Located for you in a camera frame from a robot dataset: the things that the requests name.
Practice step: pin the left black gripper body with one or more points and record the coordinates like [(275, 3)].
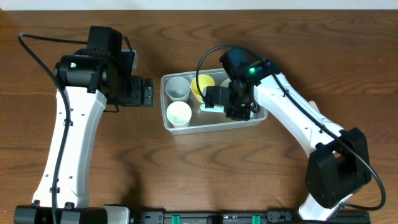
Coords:
[(137, 91)]

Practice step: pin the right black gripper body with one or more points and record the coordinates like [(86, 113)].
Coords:
[(237, 112)]

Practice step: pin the white bowl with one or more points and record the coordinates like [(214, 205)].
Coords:
[(225, 83)]

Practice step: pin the pale green plastic spoon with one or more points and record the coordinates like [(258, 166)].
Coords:
[(215, 109)]

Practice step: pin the grey plastic cup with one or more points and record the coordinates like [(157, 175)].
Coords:
[(178, 89)]

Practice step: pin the yellow plastic cup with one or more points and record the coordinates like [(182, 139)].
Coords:
[(204, 80)]

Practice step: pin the white plastic cup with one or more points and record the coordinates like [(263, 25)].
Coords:
[(179, 114)]

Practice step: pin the clear plastic container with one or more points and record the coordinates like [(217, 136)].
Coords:
[(202, 121)]

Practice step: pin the pink plastic fork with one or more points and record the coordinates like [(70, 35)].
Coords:
[(314, 105)]

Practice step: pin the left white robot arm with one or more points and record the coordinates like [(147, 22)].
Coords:
[(86, 82)]

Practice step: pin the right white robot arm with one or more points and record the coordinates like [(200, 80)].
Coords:
[(338, 160)]

